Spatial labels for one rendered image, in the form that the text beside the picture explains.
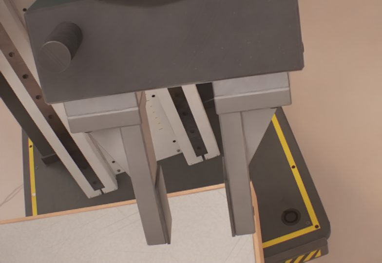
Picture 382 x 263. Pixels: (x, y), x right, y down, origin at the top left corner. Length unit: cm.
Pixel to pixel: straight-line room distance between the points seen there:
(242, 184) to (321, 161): 145
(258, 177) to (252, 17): 111
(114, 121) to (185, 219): 36
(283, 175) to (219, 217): 74
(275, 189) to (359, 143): 51
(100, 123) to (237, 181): 8
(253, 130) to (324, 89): 162
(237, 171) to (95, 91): 9
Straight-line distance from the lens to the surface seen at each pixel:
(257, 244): 63
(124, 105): 31
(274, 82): 30
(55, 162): 160
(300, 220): 131
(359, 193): 171
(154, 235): 35
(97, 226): 69
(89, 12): 28
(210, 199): 66
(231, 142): 32
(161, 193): 34
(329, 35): 211
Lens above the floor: 146
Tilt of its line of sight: 48 degrees down
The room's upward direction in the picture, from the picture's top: 22 degrees counter-clockwise
